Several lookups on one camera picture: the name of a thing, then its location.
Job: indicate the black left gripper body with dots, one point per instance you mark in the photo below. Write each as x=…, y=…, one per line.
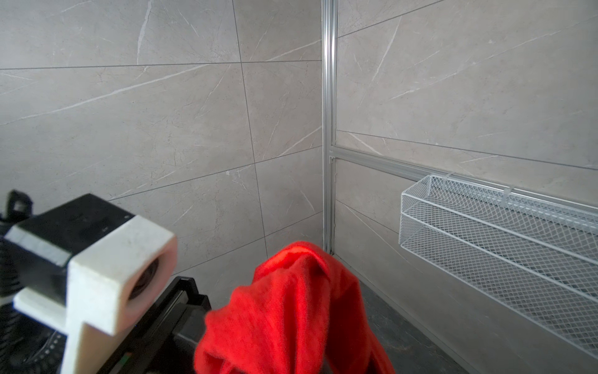
x=164, y=341

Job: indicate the red cloth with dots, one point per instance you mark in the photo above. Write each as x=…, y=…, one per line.
x=303, y=311

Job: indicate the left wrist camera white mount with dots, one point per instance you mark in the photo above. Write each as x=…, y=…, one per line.
x=88, y=269

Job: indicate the aluminium horizontal back rail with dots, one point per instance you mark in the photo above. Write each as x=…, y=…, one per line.
x=414, y=173

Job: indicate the aluminium frame post left corner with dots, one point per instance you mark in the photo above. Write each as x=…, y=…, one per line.
x=329, y=64

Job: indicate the white wire mesh basket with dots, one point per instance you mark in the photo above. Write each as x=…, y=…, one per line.
x=536, y=257

